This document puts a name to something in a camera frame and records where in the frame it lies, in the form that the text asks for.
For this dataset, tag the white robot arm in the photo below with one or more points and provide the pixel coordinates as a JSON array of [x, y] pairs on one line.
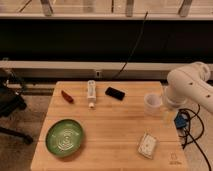
[[187, 82]]

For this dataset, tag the green ceramic plate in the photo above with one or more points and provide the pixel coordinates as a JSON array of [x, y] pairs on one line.
[[64, 138]]

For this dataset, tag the black smartphone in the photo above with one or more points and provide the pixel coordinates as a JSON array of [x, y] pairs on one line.
[[115, 93]]

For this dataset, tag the blue box on floor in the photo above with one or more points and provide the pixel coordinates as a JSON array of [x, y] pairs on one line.
[[180, 121]]

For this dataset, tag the black office chair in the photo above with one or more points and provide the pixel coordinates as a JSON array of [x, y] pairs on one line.
[[11, 100]]

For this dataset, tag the white wall outlet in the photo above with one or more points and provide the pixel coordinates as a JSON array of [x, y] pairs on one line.
[[98, 74]]

